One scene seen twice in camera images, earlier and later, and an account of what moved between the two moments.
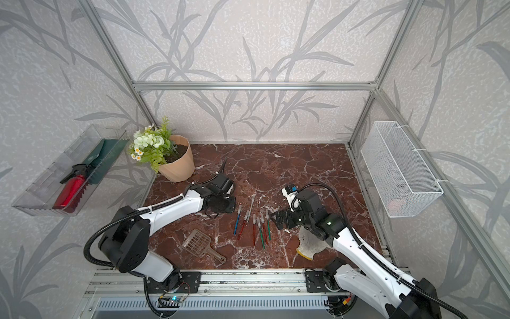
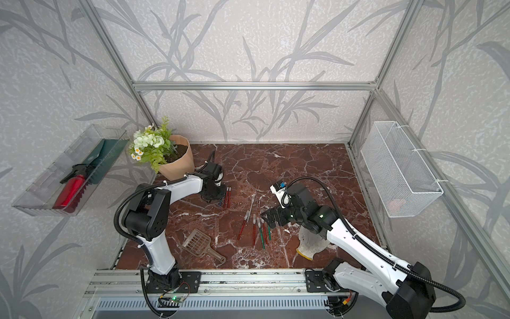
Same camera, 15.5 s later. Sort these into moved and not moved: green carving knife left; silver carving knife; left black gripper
Moved: left black gripper
Not moved: green carving knife left; silver carving knife
